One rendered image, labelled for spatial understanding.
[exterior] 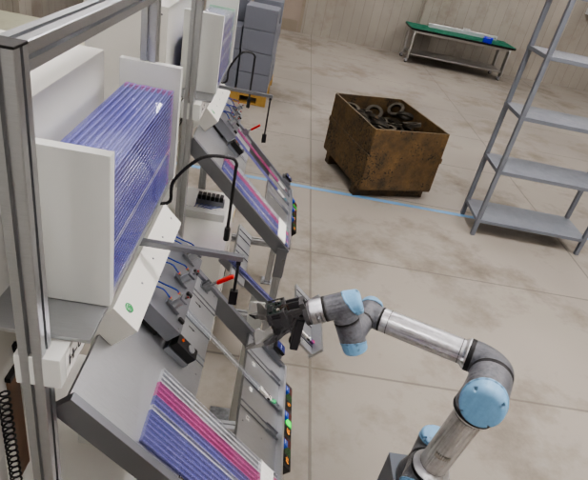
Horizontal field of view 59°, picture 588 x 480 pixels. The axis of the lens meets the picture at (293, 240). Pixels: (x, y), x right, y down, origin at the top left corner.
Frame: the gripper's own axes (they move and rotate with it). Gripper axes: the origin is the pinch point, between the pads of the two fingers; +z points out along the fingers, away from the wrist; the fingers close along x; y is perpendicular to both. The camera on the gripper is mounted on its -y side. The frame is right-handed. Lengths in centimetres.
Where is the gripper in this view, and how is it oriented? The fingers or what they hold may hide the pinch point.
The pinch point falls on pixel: (247, 332)
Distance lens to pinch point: 158.4
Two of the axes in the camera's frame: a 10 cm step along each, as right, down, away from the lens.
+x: -0.2, 5.2, -8.5
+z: -9.5, 2.5, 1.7
